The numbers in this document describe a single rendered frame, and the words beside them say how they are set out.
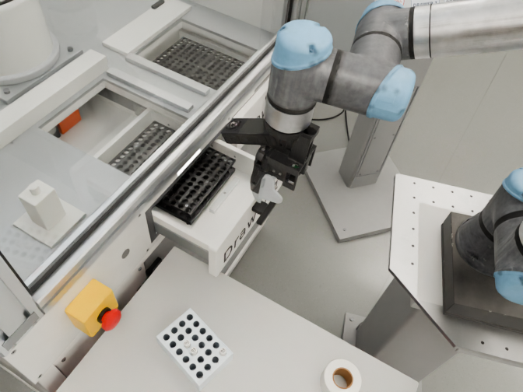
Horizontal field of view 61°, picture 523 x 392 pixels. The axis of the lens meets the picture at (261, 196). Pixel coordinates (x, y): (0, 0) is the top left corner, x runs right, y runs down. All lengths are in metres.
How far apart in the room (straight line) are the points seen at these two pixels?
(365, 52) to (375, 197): 1.53
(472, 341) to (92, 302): 0.76
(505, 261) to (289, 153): 0.42
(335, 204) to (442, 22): 1.45
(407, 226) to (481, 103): 1.91
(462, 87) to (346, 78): 2.45
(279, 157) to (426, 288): 0.51
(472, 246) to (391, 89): 0.53
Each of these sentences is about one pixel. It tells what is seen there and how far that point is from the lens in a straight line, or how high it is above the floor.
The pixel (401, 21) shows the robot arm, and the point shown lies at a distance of 0.71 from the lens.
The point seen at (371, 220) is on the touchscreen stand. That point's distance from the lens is 2.06.
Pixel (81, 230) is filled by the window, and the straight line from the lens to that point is 0.77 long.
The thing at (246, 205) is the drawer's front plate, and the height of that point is 0.93.
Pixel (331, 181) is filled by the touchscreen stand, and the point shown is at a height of 0.04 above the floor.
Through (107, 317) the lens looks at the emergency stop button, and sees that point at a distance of 0.82.
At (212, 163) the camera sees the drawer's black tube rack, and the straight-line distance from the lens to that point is 0.98.
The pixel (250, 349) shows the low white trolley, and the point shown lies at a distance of 0.93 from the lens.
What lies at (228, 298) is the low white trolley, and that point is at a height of 0.76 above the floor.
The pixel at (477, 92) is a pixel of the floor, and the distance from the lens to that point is 3.05.
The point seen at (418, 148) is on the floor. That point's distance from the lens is 2.51.
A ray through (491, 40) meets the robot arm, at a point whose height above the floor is 1.32.
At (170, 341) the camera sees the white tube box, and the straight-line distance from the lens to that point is 0.90.
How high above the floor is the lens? 1.64
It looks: 52 degrees down
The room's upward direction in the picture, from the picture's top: 8 degrees clockwise
